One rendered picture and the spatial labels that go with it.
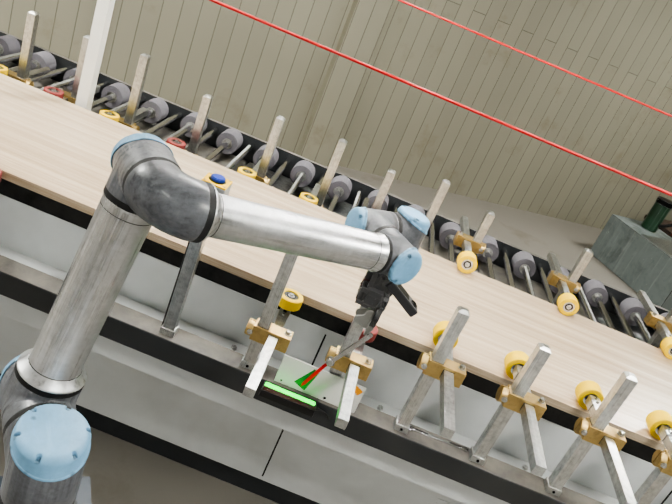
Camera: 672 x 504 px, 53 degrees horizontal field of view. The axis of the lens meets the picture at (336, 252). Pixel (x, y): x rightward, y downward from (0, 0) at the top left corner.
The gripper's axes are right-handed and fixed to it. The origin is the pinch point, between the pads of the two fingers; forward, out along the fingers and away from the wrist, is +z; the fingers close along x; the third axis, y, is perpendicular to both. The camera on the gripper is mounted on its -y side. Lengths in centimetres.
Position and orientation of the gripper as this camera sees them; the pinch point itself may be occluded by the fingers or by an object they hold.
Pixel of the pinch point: (368, 331)
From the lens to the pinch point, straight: 186.0
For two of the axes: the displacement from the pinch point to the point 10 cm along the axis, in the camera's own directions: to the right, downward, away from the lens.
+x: -1.4, 3.9, -9.1
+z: -3.6, 8.4, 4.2
